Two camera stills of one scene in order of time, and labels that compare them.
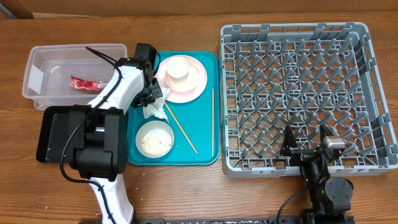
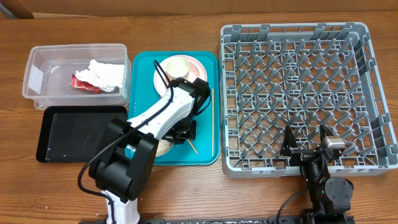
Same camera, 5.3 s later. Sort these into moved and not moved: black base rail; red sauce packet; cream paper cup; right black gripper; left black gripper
Moved: left black gripper
Not moved: right black gripper; red sauce packet; black base rail; cream paper cup
